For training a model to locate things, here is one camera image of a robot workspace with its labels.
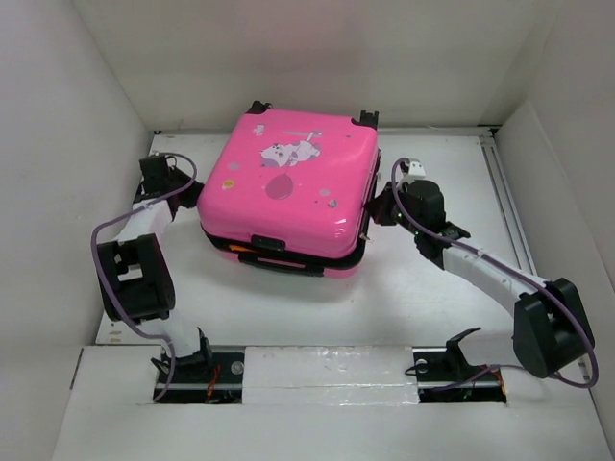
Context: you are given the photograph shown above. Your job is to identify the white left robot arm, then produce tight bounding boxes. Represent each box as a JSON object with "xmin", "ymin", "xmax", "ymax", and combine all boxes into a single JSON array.
[{"xmin": 90, "ymin": 153, "xmax": 214, "ymax": 381}]

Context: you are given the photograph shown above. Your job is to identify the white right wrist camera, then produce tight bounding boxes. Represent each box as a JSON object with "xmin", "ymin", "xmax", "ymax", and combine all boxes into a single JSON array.
[{"xmin": 400, "ymin": 158, "xmax": 427, "ymax": 180}]

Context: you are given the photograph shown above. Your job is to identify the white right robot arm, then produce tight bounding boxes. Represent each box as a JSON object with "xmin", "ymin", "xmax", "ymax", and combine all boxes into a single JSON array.
[{"xmin": 365, "ymin": 180, "xmax": 599, "ymax": 388}]

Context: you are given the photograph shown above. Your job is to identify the aluminium rail right edge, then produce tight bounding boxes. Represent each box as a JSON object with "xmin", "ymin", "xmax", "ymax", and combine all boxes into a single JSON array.
[{"xmin": 479, "ymin": 127, "xmax": 537, "ymax": 276}]

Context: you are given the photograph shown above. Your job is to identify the orange cloth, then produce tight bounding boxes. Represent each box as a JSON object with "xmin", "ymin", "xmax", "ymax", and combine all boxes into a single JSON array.
[{"xmin": 228, "ymin": 245, "xmax": 258, "ymax": 253}]

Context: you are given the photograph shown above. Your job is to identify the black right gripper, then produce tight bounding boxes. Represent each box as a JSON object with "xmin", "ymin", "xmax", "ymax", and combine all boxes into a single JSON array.
[{"xmin": 361, "ymin": 182, "xmax": 422, "ymax": 236}]

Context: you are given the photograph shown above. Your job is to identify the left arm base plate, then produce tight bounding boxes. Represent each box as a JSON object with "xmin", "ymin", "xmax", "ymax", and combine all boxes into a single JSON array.
[{"xmin": 156, "ymin": 349, "xmax": 245, "ymax": 404}]

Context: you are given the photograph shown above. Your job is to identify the pink suitcase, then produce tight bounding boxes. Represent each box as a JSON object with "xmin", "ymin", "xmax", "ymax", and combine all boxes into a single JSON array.
[{"xmin": 197, "ymin": 101, "xmax": 381, "ymax": 279}]

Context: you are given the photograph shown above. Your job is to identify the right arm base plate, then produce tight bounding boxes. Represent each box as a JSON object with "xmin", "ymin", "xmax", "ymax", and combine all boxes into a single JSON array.
[{"xmin": 405, "ymin": 328, "xmax": 507, "ymax": 403}]

